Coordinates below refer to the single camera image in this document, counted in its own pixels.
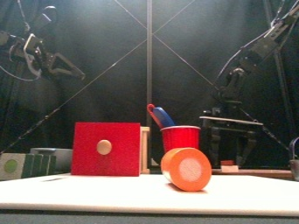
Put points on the blue toy knife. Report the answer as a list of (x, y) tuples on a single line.
[(163, 116)]

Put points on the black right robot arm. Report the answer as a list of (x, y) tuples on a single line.
[(269, 43)]

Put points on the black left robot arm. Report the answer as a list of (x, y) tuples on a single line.
[(47, 17)]

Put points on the small red white toy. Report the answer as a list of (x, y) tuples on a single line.
[(230, 166)]

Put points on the red plastic cup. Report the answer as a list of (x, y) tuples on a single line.
[(181, 138)]

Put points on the orange toy carrot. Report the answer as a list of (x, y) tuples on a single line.
[(187, 169)]

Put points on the pinkish wooden tray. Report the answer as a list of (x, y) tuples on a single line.
[(265, 173)]

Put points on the red-fronted wooden drawer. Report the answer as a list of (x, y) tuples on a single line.
[(117, 157)]

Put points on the white cutting board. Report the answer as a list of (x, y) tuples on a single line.
[(117, 195)]

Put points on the green toy cucumber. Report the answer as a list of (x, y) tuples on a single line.
[(23, 166)]

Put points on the metal frame post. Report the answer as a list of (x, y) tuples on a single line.
[(150, 58)]

